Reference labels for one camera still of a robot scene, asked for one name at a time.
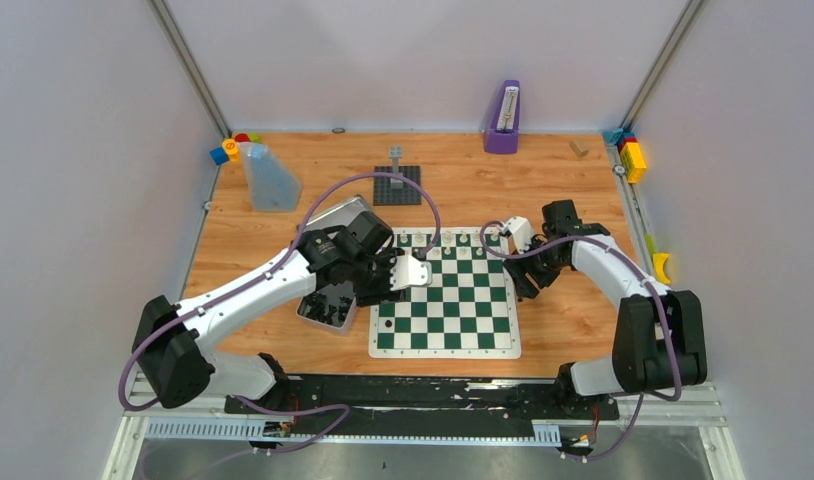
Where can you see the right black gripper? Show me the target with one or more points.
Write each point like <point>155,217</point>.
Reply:
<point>518,267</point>

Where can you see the purple metronome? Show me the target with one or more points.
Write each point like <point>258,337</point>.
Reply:
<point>501,130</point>

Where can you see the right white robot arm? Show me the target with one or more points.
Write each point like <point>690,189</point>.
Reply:
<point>659,336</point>

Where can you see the yellow curved toy piece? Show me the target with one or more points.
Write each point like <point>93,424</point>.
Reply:
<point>659,260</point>

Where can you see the metal tin with black pieces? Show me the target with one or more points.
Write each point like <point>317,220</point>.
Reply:
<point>333,308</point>

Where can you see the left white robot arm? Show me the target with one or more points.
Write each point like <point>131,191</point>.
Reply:
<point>175,344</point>

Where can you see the grey lego tower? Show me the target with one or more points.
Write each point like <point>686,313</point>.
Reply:
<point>395,155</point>

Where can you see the metal tin lid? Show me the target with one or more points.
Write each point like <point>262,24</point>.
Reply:
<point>342,213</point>

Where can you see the small wooden block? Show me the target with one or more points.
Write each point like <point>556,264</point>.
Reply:
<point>579,148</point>

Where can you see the translucent blue plastic container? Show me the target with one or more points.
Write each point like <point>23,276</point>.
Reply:
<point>272,187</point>

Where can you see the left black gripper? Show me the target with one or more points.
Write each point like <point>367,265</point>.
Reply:
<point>378,284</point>

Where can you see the green white chess mat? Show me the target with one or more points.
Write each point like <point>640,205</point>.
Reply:
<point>469,310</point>

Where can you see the yellow toy block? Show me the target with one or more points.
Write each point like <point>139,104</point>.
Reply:
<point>634,162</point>

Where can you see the dark grey lego baseplate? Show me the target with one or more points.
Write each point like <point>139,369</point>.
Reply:
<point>387,193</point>

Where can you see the colourful toy blocks left corner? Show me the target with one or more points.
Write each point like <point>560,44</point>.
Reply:
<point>230,150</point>

